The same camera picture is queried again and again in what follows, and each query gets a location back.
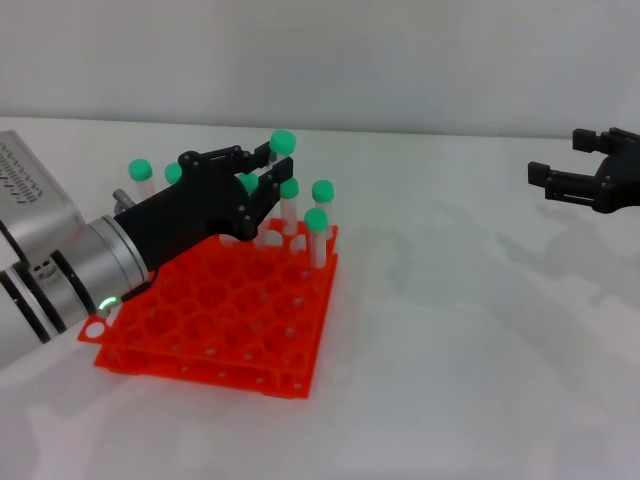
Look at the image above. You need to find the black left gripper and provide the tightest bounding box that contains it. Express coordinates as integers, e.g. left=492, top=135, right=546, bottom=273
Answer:
left=115, top=141, right=294, bottom=269

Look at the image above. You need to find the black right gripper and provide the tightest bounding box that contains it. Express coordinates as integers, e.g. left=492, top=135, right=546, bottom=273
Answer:
left=528, top=128, right=640, bottom=215

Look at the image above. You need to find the thin black cable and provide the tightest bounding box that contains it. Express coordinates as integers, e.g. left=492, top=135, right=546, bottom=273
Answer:
left=119, top=282, right=151, bottom=302

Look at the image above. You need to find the orange test tube rack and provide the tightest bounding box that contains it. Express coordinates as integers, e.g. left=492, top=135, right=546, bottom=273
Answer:
left=77, top=224, right=341, bottom=401

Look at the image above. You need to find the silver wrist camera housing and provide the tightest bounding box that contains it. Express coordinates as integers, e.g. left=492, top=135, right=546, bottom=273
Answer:
left=0, top=130, right=85, bottom=264

